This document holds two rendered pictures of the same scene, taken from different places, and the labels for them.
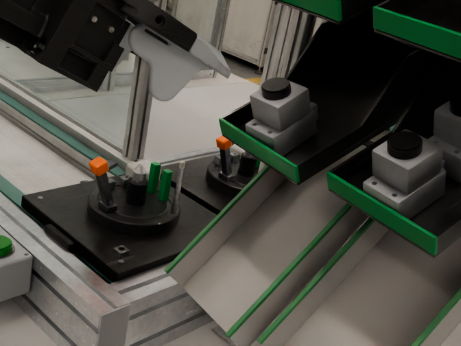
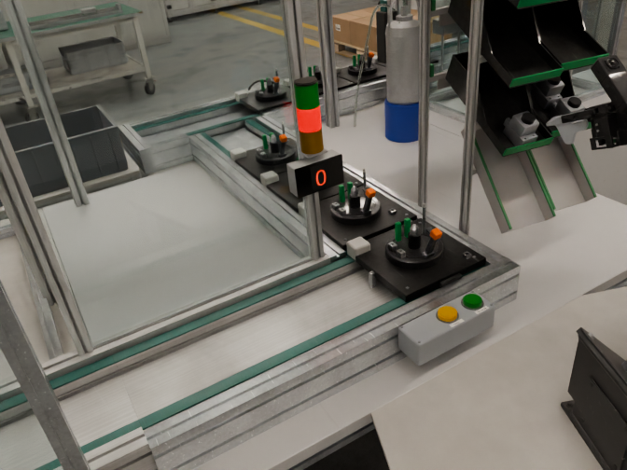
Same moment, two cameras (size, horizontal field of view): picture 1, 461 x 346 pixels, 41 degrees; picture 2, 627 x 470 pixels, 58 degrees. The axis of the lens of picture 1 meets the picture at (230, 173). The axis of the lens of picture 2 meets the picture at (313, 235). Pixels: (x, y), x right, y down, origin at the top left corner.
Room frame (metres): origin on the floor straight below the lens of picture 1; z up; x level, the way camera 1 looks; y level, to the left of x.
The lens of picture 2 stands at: (0.60, 1.27, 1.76)
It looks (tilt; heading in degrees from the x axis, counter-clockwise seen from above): 32 degrees down; 294
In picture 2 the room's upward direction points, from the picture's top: 6 degrees counter-clockwise
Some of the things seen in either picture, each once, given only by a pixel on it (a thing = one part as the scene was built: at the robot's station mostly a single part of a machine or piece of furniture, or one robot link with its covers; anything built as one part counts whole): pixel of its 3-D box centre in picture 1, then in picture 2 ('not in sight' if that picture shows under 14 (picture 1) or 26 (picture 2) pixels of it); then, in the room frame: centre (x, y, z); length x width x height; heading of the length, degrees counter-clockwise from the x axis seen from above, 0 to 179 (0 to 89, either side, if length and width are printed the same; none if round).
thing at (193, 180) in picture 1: (247, 162); (355, 199); (1.04, -0.03, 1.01); 0.24 x 0.24 x 0.13; 51
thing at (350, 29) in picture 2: not in sight; (388, 34); (2.28, -5.15, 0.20); 1.20 x 0.80 x 0.41; 141
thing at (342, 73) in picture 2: not in sight; (362, 62); (1.41, -1.30, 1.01); 0.24 x 0.24 x 0.13; 51
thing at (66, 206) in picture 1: (132, 217); (413, 255); (0.84, 0.13, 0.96); 0.24 x 0.24 x 0.02; 51
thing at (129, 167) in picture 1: (143, 176); (358, 248); (0.98, 0.15, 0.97); 0.05 x 0.05 x 0.04; 51
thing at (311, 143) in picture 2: not in sight; (311, 139); (1.05, 0.21, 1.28); 0.05 x 0.05 x 0.05
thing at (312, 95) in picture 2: not in sight; (306, 94); (1.05, 0.21, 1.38); 0.05 x 0.05 x 0.05
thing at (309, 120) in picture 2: not in sight; (309, 117); (1.05, 0.21, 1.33); 0.05 x 0.05 x 0.05
